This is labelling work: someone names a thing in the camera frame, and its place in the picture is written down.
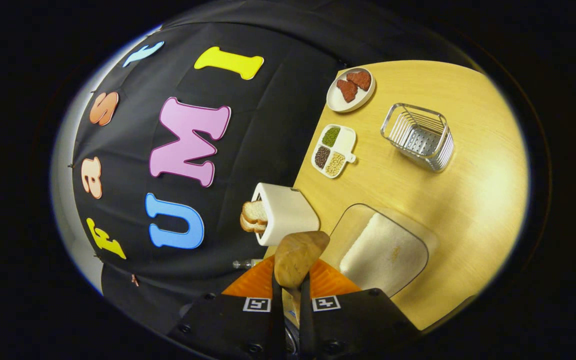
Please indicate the white divided grain dish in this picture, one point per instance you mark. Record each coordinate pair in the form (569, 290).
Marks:
(346, 137)

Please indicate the clear chopstick holder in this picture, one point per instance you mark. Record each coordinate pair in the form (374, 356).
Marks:
(418, 140)

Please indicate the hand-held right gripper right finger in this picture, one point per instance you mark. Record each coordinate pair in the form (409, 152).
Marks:
(304, 325)

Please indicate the white toaster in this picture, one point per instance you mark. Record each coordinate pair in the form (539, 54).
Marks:
(288, 212)

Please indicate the wooden spoon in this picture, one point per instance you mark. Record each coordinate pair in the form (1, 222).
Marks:
(298, 257)

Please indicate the red cloth clip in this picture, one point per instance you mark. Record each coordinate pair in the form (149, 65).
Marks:
(134, 280)

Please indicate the round white plate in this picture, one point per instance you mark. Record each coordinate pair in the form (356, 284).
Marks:
(338, 102)

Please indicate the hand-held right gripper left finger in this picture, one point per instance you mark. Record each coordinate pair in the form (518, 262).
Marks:
(278, 325)

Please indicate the small clear glass bottle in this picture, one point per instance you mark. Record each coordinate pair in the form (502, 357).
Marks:
(248, 263)

